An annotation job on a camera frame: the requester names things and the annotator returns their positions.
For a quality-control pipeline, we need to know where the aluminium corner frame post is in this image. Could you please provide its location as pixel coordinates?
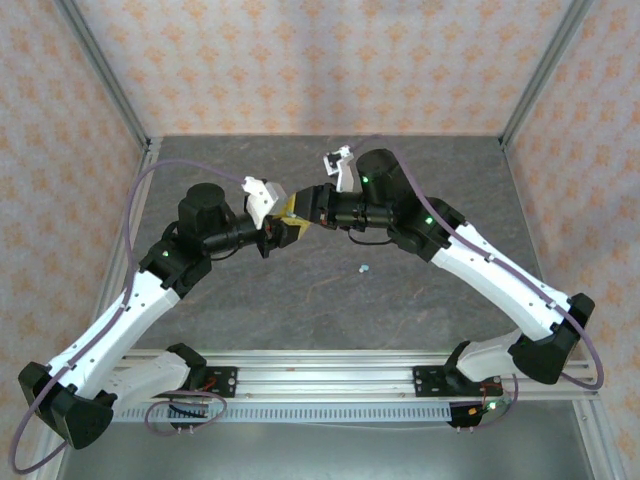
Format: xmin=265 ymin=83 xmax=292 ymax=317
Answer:
xmin=54 ymin=0 xmax=151 ymax=149
xmin=499 ymin=0 xmax=596 ymax=149

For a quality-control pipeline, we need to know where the narrow aluminium side rail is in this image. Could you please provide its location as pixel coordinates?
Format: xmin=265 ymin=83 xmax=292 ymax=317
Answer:
xmin=499 ymin=137 xmax=572 ymax=361

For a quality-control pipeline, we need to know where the small circuit board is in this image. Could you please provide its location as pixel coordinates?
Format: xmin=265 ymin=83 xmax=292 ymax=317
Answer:
xmin=464 ymin=398 xmax=514 ymax=419

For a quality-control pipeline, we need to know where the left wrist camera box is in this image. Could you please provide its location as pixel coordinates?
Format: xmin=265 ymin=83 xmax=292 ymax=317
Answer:
xmin=241 ymin=175 xmax=289 ymax=231

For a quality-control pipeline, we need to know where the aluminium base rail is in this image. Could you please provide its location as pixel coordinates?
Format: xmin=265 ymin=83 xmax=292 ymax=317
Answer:
xmin=114 ymin=348 xmax=600 ymax=402

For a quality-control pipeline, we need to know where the wide aluminium side rail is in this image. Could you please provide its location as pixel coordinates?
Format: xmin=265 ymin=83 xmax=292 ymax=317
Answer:
xmin=92 ymin=137 xmax=164 ymax=341

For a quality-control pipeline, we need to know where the white slotted cable duct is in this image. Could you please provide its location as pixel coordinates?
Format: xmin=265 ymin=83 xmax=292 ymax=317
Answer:
xmin=112 ymin=402 xmax=454 ymax=425

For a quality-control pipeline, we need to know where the grey metal lower panel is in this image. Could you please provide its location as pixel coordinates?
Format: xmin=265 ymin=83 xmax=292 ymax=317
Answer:
xmin=57 ymin=422 xmax=596 ymax=480

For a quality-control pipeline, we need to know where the aluminium frame leg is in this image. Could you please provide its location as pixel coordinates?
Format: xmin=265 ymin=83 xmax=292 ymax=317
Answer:
xmin=572 ymin=399 xmax=621 ymax=480

